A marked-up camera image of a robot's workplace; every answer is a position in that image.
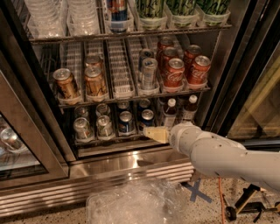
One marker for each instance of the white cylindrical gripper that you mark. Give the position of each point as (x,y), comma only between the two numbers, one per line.
(178,136)

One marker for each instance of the brown bottle white cap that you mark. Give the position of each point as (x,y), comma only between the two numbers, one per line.
(189,110)
(168,113)

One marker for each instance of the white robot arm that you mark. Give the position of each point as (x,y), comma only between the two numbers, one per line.
(217,156)

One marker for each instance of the empty white shelf tray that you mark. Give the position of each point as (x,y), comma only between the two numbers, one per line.
(120,75)

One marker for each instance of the stainless steel fridge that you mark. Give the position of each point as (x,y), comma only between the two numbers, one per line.
(240,45)

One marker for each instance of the glass fridge door left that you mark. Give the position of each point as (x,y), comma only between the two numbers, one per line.
(41,161)

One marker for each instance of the blue red can top shelf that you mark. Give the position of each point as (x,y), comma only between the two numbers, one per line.
(118,9)

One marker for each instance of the clear plastic bottle right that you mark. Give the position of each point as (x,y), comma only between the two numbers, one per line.
(83,17)

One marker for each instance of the clear plastic bottle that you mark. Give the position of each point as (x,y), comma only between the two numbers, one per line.
(47,18)
(83,17)

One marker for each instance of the clear plastic bottle left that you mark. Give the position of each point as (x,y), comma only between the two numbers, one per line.
(47,18)

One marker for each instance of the blue Pepsi can front right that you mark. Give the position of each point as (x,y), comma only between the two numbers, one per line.
(146,119)

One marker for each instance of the blue pepsi can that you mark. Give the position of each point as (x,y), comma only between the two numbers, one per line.
(143,104)
(146,119)
(123,106)
(125,124)

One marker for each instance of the blue Pepsi can back right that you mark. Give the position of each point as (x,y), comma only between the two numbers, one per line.
(143,104)

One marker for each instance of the blue Pepsi can front left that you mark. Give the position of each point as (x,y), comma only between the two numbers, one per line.
(125,124)

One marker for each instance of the blue Pepsi can back left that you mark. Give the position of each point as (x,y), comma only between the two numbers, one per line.
(123,106)

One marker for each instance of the silver green can front right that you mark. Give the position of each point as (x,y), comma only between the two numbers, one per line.
(104,126)

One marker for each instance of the silver green can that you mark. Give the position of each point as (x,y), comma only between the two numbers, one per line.
(81,111)
(102,110)
(82,128)
(104,126)

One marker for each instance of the red Coca-Cola can front left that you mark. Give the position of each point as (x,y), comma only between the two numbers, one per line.
(174,71)

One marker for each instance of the red coca-cola can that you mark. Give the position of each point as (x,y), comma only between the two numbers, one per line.
(163,43)
(167,54)
(174,71)
(191,52)
(199,70)

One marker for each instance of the silver green can back right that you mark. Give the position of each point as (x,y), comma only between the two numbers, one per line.
(102,110)

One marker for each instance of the clear plastic bin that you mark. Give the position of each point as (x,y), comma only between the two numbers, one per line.
(151,201)

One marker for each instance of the blue tape cross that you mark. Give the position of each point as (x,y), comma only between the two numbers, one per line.
(195,191)

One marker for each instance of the red Coca-Cola can front right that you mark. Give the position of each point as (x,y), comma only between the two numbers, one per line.
(199,70)

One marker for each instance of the silver green can front left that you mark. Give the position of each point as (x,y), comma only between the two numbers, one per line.
(82,128)

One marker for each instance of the gold brown can front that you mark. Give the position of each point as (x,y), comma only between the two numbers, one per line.
(95,81)

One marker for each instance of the gold brown can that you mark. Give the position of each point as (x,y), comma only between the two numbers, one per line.
(93,60)
(66,83)
(95,81)

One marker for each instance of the silver blue can back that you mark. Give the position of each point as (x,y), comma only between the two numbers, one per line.
(143,54)

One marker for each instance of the red Coca-Cola can middle left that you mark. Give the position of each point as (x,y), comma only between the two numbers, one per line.
(167,54)

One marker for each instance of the silver green can back left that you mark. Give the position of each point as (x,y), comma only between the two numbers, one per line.
(81,111)

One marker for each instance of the red Coca-Cola can back right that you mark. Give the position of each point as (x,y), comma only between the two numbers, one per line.
(191,52)

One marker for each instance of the red Coca-Cola can back left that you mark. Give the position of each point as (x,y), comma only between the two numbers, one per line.
(163,43)

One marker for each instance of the gold brown can back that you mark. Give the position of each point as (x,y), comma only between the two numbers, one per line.
(93,60)

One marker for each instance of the gold brown can far left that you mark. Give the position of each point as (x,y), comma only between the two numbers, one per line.
(66,83)

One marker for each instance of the yellow black wheeled stand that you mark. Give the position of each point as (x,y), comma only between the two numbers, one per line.
(244,205)

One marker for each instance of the green can top left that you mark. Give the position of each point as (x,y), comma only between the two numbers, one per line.
(150,8)

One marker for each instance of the green can top middle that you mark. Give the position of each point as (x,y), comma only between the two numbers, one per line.
(181,7)

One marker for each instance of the green can top right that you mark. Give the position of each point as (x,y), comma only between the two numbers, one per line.
(214,7)

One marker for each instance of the silver can behind glass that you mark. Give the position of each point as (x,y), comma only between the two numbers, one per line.
(11,139)

